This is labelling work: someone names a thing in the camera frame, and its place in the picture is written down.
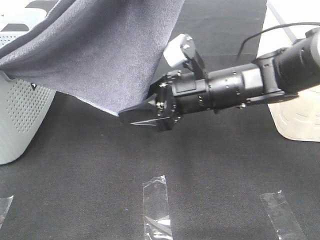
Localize left clear tape strip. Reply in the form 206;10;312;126
0;195;14;228

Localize centre clear tape strip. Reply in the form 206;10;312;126
142;175;173;240

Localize grey microfibre towel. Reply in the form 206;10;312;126
0;0;184;116

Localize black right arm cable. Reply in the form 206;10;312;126
235;21;320;62

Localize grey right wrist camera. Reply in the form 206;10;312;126
163;33;207;80

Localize clear tape strip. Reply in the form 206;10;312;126
259;190;307;240
0;195;14;228
142;175;173;240

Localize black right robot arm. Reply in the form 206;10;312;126
118;28;320;132

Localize right clear tape strip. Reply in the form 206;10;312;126
259;190;307;240

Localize grey perforated laundry basket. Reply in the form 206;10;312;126
0;0;57;165

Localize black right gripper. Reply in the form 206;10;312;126
118;63;263;132

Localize white plastic storage bin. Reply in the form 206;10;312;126
257;0;320;142

